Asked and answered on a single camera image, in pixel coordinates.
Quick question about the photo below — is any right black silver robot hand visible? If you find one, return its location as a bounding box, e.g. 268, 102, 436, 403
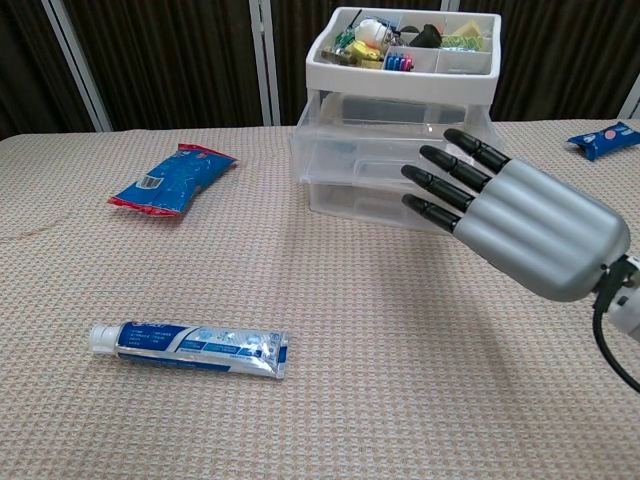
401, 128, 632, 304

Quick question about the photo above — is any clear plastic drawer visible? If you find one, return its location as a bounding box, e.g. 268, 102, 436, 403
308, 180, 459, 235
288, 94, 506, 190

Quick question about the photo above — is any small blue snack packet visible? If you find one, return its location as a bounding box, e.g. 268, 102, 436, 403
566, 121, 640, 162

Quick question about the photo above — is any blue green small packet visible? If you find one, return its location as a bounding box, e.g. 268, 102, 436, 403
440, 33, 484, 52

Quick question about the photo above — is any yellow sponge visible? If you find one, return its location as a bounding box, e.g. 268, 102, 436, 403
442, 18, 486, 37

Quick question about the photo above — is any coloured disc stack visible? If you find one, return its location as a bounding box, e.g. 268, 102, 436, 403
382, 51, 414, 73

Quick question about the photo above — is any black lump item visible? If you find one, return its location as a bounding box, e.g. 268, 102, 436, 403
408, 23, 444, 50

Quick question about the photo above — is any beige woven tablecloth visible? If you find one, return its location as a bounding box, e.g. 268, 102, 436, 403
0, 118, 640, 480

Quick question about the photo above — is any yellow small toy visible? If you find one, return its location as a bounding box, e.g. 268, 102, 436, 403
346, 41, 385, 71

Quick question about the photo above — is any white round small item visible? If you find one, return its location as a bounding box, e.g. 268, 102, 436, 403
355, 18, 387, 45

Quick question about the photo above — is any blue white toothpaste tube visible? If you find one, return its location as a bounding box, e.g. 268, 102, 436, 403
88, 320, 291, 382

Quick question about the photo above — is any blue red-edged snack bag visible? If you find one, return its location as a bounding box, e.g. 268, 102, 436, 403
106, 143, 239, 218

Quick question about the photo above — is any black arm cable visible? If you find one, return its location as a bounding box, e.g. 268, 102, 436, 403
592, 269, 640, 394

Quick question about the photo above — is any white organizer tray with items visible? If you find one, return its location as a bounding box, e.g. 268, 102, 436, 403
304, 5, 503, 236

